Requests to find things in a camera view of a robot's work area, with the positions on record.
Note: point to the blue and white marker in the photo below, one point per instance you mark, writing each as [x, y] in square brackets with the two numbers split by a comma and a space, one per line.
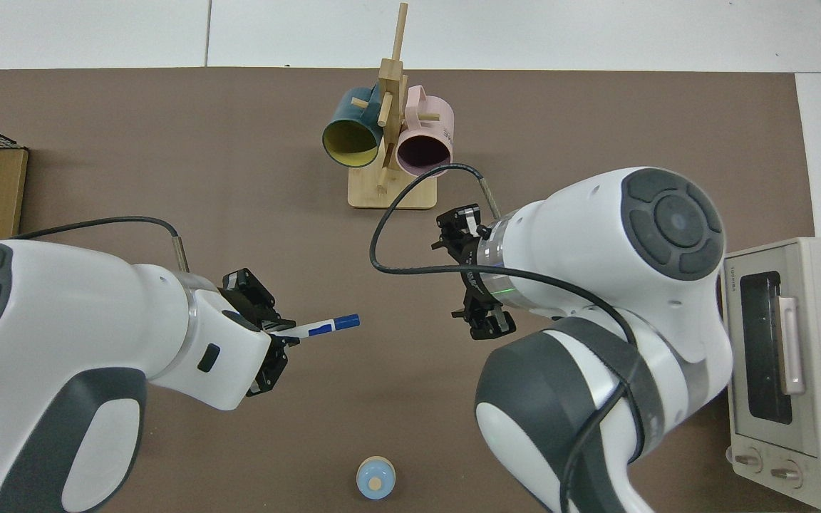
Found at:
[325, 328]

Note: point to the wooden cup stand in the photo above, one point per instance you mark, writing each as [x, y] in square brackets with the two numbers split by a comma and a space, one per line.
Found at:
[393, 199]

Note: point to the pink mug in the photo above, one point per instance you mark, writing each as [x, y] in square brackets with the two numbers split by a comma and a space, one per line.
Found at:
[439, 125]

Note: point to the brown table cloth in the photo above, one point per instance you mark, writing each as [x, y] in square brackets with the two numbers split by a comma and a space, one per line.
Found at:
[239, 178]

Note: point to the small blue round bell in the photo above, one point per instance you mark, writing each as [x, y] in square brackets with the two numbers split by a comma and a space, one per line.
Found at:
[375, 477]

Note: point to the dark blue mug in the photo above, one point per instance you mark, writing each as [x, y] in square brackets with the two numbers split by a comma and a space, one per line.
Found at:
[346, 114]

